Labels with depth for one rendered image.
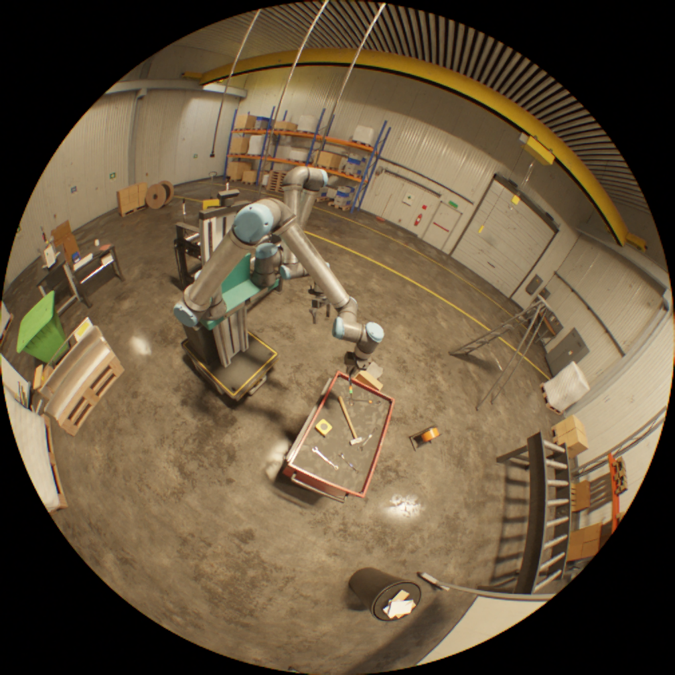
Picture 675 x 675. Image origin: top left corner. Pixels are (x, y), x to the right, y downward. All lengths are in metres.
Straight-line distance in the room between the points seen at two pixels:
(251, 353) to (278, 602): 2.58
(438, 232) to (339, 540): 10.70
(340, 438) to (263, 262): 1.23
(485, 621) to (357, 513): 1.74
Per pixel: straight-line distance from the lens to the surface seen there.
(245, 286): 1.53
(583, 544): 7.10
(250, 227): 0.68
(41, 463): 3.43
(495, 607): 2.42
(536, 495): 3.39
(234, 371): 2.12
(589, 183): 9.15
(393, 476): 2.48
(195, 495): 2.27
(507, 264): 11.67
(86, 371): 3.04
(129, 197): 9.76
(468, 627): 2.47
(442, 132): 10.95
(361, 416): 1.42
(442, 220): 10.51
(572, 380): 6.96
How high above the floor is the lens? 2.13
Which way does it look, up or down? 46 degrees down
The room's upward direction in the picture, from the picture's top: 24 degrees clockwise
